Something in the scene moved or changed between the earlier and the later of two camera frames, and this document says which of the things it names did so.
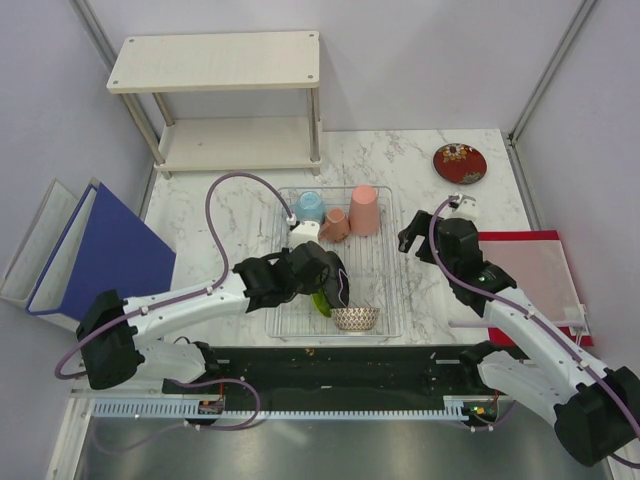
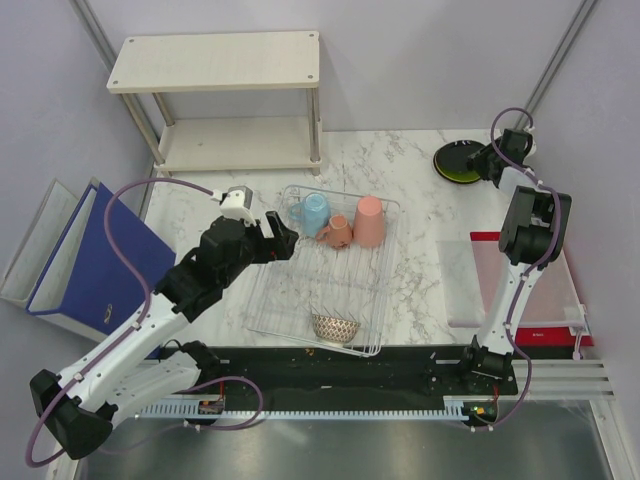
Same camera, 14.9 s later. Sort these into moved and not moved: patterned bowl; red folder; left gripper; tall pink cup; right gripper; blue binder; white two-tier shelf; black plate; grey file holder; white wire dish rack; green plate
Moved: white wire dish rack; green plate; tall pink cup; black plate; left gripper; patterned bowl; right gripper
Not moved: white two-tier shelf; grey file holder; blue binder; red folder
